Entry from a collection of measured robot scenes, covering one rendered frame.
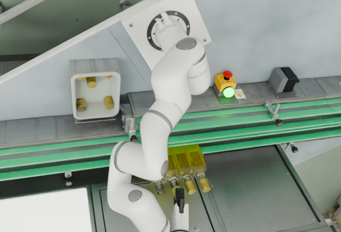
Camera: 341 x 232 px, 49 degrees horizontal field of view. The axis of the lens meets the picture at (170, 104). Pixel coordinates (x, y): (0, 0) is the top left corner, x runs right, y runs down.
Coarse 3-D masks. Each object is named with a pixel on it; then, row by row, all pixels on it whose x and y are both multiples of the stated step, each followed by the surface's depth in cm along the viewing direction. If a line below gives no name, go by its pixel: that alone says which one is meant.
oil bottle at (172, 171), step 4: (168, 148) 150; (168, 152) 148; (172, 152) 149; (168, 156) 147; (172, 156) 147; (168, 160) 145; (172, 160) 146; (168, 164) 144; (172, 164) 144; (176, 164) 145; (168, 168) 143; (172, 168) 143; (176, 168) 143; (168, 172) 142; (172, 172) 142; (176, 172) 142; (164, 176) 143; (168, 176) 141; (172, 176) 142; (176, 176) 142; (168, 180) 143
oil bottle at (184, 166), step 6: (174, 150) 149; (180, 150) 150; (186, 150) 150; (174, 156) 149; (180, 156) 147; (186, 156) 148; (180, 162) 145; (186, 162) 146; (180, 168) 143; (186, 168) 144; (192, 168) 145; (180, 174) 144; (186, 174) 143
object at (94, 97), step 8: (104, 72) 131; (112, 72) 131; (72, 80) 129; (80, 80) 139; (96, 80) 141; (104, 80) 142; (112, 80) 142; (120, 80) 135; (72, 88) 131; (80, 88) 141; (88, 88) 142; (96, 88) 143; (104, 88) 144; (112, 88) 145; (72, 96) 134; (80, 96) 144; (88, 96) 145; (96, 96) 146; (104, 96) 147; (112, 96) 147; (88, 104) 147; (96, 104) 148; (104, 104) 148; (80, 112) 144; (88, 112) 144; (96, 112) 145; (104, 112) 146; (112, 112) 146
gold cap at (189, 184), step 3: (189, 180) 141; (192, 180) 142; (186, 183) 141; (189, 183) 140; (192, 183) 140; (186, 186) 140; (189, 186) 139; (192, 186) 139; (189, 189) 139; (192, 189) 138; (195, 189) 139; (189, 192) 139; (192, 192) 140
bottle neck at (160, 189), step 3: (159, 180) 140; (156, 183) 139; (159, 183) 139; (156, 186) 139; (159, 186) 138; (162, 186) 138; (156, 189) 138; (159, 189) 137; (162, 189) 137; (159, 192) 139; (162, 192) 139
